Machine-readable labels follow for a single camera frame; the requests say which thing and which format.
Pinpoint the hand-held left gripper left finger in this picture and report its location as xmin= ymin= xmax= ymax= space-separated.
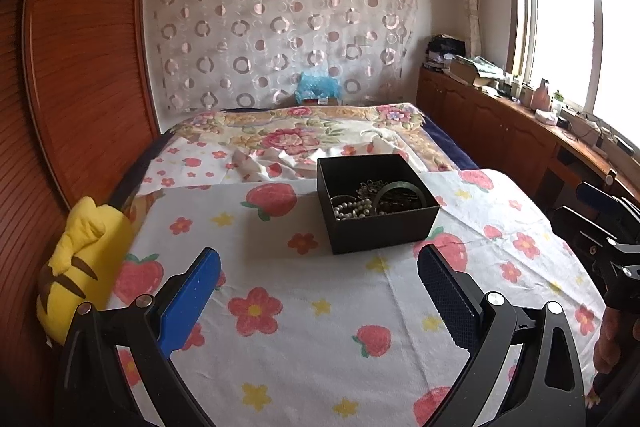
xmin=52 ymin=248 xmax=222 ymax=427

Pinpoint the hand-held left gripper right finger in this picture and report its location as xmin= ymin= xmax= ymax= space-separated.
xmin=417 ymin=243 xmax=586 ymax=427

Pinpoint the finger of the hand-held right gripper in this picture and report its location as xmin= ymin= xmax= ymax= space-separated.
xmin=575 ymin=181 xmax=640 ymax=220
xmin=555 ymin=205 xmax=640 ymax=259

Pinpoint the black jewelry box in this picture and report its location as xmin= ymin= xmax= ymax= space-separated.
xmin=316 ymin=153 xmax=441 ymax=255

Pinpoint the green bangle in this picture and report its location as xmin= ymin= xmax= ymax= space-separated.
xmin=374 ymin=180 xmax=429 ymax=211

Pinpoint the white pearl necklace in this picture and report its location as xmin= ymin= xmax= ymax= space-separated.
xmin=331 ymin=198 xmax=375 ymax=221

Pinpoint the person's right hand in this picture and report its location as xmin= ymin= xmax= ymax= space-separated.
xmin=593 ymin=306 xmax=640 ymax=409

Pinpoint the pink bottle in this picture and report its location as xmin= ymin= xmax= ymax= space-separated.
xmin=534 ymin=78 xmax=552 ymax=110

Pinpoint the yellow plush toy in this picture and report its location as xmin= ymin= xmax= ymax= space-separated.
xmin=37 ymin=196 xmax=136 ymax=344

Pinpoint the strawberry printed white cloth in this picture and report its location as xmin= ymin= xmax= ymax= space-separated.
xmin=105 ymin=167 xmax=608 ymax=427

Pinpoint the wooden cabinet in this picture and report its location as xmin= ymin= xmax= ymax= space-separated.
xmin=417 ymin=66 xmax=640 ymax=220

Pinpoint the dark blue bedsheet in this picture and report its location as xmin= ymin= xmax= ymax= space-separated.
xmin=422 ymin=113 xmax=482 ymax=172

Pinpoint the window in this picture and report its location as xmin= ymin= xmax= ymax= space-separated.
xmin=504 ymin=0 xmax=640 ymax=148

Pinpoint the pile of papers and boxes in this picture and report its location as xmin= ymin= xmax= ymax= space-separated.
xmin=425 ymin=34 xmax=507 ymax=88

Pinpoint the floral blanket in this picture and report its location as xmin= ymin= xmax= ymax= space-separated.
xmin=145 ymin=103 xmax=453 ymax=188

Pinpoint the blue plush toy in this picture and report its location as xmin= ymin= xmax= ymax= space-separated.
xmin=296 ymin=72 xmax=342 ymax=104

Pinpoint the wooden headboard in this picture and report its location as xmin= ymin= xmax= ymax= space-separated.
xmin=20 ymin=0 xmax=162 ymax=212

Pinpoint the circle patterned sheer curtain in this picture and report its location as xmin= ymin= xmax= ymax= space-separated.
xmin=145 ymin=0 xmax=419 ymax=115

